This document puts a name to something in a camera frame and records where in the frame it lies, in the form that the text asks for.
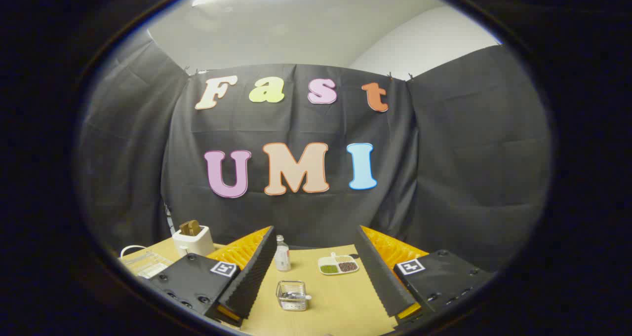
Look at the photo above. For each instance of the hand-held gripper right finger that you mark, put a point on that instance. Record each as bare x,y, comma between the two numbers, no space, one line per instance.
377,277

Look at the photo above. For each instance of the brown bread slice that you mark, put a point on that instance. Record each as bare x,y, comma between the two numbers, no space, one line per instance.
189,227

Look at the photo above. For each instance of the small clear bottle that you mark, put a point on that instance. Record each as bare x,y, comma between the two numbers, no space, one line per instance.
282,257

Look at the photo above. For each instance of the divided tray of beans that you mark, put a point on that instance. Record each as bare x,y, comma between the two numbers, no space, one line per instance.
338,265

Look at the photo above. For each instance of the white toaster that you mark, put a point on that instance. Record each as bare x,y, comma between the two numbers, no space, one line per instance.
195,244

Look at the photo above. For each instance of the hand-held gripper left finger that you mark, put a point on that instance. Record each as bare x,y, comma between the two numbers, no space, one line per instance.
249,277

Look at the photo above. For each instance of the black backdrop cloth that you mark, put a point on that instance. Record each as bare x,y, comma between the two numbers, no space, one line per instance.
296,212

